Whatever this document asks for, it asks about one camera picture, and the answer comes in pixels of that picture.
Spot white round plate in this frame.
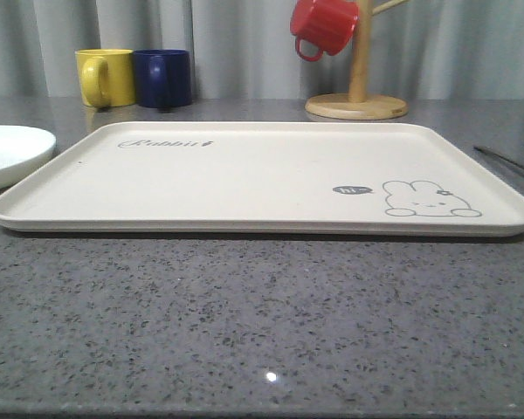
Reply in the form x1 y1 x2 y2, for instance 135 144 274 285
0 125 57 189

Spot beige rabbit serving tray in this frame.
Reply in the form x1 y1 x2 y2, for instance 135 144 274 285
0 122 524 237

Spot wooden mug tree stand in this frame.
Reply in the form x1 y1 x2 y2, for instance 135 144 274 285
305 0 408 120

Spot grey curtain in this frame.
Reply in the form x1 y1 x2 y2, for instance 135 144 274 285
0 1 524 100

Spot dark blue mug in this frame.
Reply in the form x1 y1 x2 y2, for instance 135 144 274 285
132 49 193 108

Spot red ribbed mug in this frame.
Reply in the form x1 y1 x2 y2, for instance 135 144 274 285
290 0 359 62

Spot yellow mug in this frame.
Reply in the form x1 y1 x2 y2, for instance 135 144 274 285
75 49 135 108

